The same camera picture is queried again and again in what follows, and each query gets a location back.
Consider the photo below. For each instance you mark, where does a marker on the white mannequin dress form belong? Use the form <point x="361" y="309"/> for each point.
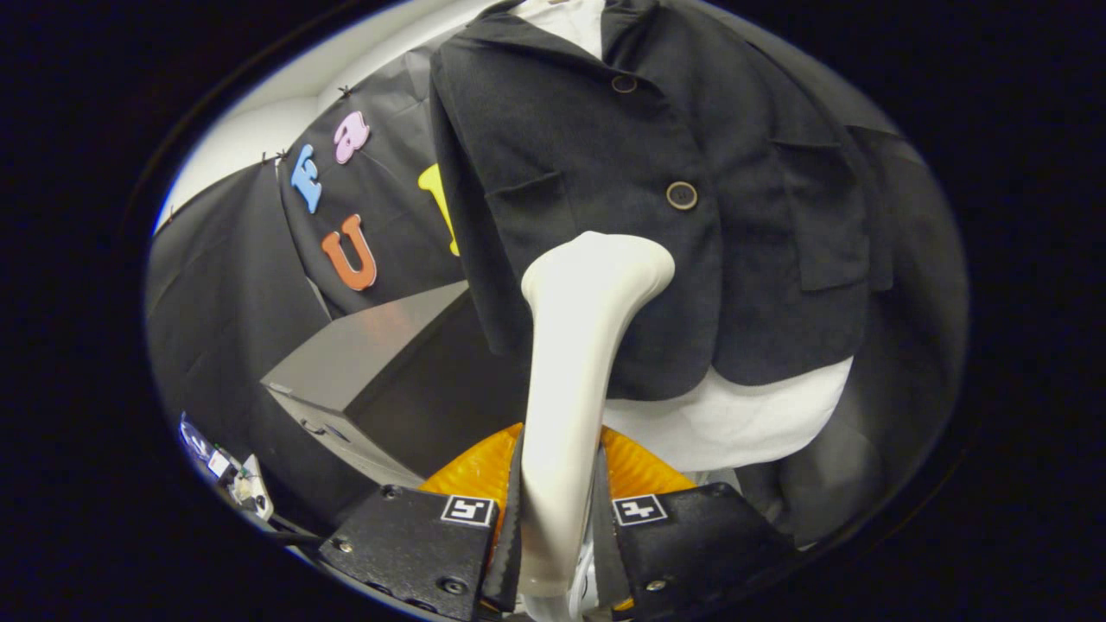
<point x="734" y="423"/>

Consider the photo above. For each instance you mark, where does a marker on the white paper sheet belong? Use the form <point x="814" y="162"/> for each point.
<point x="253" y="488"/>

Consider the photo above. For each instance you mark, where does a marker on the grey cabinet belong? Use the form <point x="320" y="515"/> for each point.
<point x="363" y="345"/>

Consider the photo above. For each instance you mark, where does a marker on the white garment steamer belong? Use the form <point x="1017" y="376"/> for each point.
<point x="579" y="345"/>

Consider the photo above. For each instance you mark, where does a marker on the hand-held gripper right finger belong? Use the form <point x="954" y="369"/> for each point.
<point x="605" y="553"/>

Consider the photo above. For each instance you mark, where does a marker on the black jacket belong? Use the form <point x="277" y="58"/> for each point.
<point x="605" y="147"/>

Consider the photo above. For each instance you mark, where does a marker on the black backdrop cloth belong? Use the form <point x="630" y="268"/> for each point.
<point x="225" y="294"/>

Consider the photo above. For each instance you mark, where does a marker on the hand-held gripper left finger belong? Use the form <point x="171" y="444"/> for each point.
<point x="508" y="553"/>

